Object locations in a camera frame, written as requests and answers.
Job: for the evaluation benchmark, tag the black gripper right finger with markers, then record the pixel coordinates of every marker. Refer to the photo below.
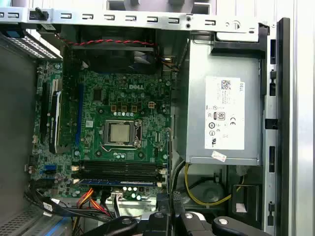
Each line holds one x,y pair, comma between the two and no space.
187,226

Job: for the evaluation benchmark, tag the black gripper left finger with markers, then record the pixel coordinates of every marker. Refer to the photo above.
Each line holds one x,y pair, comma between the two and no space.
162,221

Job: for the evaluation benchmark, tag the green RAM stick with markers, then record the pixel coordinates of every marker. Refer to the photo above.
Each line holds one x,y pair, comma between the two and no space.
169,162

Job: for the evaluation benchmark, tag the black expansion slot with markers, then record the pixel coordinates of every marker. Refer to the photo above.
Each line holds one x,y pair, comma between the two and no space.
44,113

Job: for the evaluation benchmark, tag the silver CPU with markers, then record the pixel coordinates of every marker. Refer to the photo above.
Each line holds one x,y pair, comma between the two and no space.
119,132

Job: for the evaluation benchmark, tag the green Dell motherboard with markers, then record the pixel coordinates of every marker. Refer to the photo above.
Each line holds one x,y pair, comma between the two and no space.
147,123

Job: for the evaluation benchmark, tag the blue disk carrier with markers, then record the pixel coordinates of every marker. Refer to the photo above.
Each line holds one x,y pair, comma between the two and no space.
61,228

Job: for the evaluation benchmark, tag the metal CPU socket cover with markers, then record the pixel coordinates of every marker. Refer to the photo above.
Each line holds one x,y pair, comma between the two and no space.
106,132

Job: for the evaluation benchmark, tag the silver metal PC case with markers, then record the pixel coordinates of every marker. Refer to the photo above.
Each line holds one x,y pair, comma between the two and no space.
268,147

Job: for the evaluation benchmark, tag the silver power supply unit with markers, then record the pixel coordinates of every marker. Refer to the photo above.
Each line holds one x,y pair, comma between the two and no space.
197,110

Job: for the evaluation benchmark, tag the green graphics card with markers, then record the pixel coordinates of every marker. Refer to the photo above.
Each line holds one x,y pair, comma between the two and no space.
54,118

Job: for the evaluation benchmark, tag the black cooling fan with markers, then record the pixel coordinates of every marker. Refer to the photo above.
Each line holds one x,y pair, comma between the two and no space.
110,59

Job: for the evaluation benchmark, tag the black plastic bracket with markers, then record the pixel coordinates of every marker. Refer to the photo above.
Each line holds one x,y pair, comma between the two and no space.
246,188

